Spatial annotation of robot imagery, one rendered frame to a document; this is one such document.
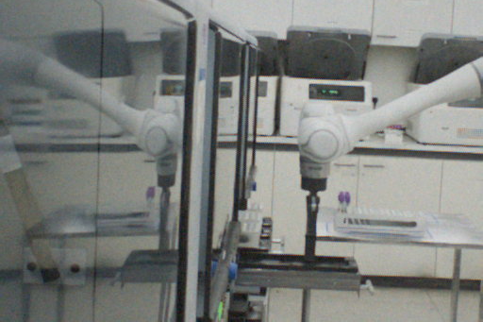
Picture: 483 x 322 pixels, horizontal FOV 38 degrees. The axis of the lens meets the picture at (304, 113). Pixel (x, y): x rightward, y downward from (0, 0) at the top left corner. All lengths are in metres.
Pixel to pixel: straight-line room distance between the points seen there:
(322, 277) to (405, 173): 2.44
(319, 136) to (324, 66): 2.94
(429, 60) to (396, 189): 0.89
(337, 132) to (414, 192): 2.63
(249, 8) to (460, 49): 1.37
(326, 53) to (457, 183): 1.16
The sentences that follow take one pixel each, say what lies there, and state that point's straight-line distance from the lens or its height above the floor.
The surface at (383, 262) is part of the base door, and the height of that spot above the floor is 0.17.
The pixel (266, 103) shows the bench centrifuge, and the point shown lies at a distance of 4.19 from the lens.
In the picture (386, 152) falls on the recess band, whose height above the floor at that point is 0.84.
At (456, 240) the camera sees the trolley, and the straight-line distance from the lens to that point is 2.33.
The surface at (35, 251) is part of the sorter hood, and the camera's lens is 0.30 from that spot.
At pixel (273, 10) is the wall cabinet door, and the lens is 4.49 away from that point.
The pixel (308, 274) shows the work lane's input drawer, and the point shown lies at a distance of 1.92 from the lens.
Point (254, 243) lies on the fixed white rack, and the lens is 2.07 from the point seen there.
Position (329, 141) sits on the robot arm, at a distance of 1.71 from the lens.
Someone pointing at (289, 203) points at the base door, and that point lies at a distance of 4.27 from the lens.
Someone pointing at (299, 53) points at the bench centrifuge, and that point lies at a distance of 4.53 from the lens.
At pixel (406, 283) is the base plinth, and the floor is 0.02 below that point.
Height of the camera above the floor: 1.36
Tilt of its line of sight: 4 degrees down
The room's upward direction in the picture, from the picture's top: 3 degrees clockwise
